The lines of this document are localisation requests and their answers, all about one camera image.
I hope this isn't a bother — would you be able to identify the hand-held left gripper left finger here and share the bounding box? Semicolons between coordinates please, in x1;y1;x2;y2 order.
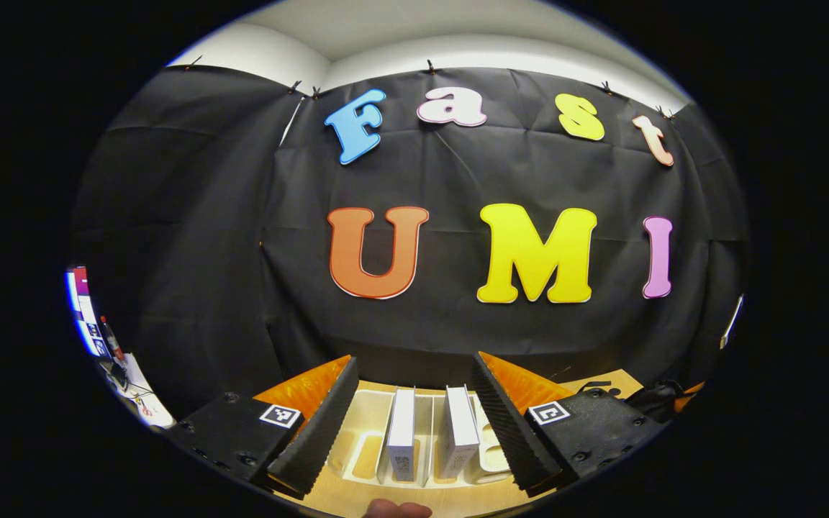
163;355;360;499

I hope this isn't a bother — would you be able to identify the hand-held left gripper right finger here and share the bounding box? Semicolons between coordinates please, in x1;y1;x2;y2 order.
469;351;671;497

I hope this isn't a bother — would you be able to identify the navy blue schoolbag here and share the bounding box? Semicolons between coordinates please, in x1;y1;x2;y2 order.
576;378;689;425

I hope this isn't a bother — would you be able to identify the white plastic bookshelf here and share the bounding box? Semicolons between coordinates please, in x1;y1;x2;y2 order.
325;380;530;490

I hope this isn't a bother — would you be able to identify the pale lavender book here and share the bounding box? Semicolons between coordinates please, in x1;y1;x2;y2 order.
386;387;417;483
435;385;481;481

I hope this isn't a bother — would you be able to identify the white side desk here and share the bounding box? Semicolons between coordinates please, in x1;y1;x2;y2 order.
98;353;174;429

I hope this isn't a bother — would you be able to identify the red bottle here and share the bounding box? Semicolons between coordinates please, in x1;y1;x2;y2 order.
100;315;126;363

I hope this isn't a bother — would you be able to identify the black backdrop cloth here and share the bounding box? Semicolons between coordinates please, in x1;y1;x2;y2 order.
69;65;750;418

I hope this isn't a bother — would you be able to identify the computer monitor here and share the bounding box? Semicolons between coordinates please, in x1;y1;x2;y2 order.
65;266;109;358

